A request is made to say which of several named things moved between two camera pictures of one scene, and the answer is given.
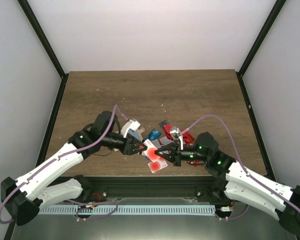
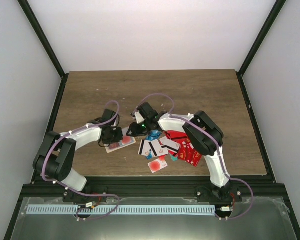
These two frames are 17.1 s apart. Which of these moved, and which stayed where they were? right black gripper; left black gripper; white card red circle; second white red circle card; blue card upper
Moved: white card red circle; left black gripper; right black gripper
Stayed: second white red circle card; blue card upper
